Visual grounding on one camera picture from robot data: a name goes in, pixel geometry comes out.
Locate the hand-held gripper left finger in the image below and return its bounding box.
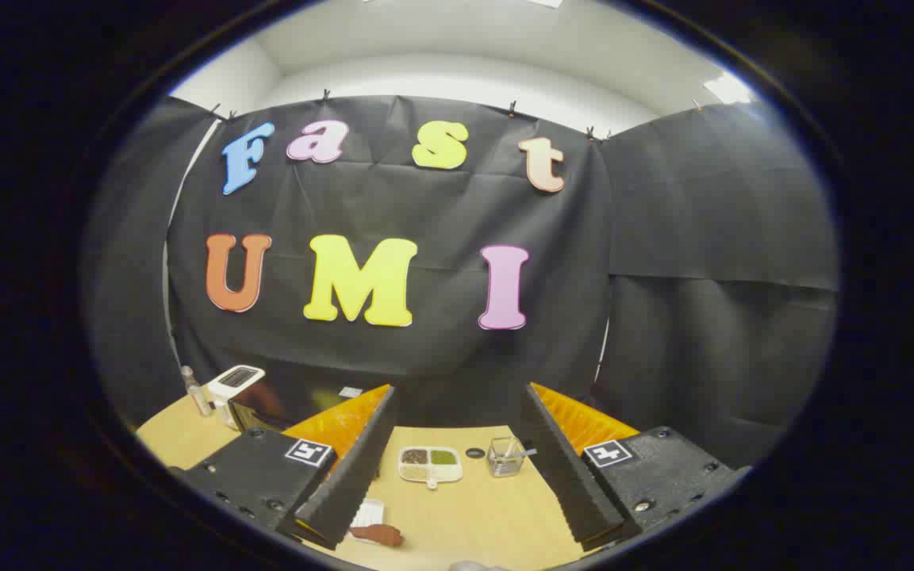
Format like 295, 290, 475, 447
167, 384, 399, 551

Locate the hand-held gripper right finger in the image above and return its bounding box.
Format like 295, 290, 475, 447
519, 382, 751, 554

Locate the reddish brown meat piece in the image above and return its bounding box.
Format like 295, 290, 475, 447
350, 523, 405, 548

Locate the black toaster oven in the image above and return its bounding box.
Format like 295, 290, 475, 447
227, 379, 393, 435

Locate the white bread toaster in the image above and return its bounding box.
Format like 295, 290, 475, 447
207, 365, 267, 429

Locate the white rectangular tray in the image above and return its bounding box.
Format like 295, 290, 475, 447
350, 498, 387, 540

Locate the white divided plate with beans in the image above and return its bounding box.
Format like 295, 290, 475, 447
397, 446, 463, 490

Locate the small clear bottle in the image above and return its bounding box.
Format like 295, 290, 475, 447
181, 366, 213, 418

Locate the ceiling light panel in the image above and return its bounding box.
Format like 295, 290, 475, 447
703, 71, 756, 105

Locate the wire mesh utensil holder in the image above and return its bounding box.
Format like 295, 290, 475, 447
486, 436, 526, 478

